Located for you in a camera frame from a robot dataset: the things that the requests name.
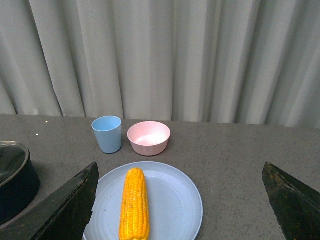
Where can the light blue plate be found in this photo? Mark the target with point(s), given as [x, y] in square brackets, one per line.
[175, 204]

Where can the light blue cup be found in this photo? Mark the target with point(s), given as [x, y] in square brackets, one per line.
[108, 133]

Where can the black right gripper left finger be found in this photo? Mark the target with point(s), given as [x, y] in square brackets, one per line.
[63, 215]

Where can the dark blue saucepan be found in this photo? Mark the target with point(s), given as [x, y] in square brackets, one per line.
[19, 192]

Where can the glass pot lid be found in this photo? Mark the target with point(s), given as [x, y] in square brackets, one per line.
[13, 158]

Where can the pink bowl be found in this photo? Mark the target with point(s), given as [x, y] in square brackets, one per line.
[149, 138]

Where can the grey curtain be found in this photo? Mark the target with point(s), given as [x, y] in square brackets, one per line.
[220, 61]

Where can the yellow corn cob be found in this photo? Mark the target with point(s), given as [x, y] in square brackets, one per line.
[134, 212]

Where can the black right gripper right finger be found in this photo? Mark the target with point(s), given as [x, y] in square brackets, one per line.
[295, 204]

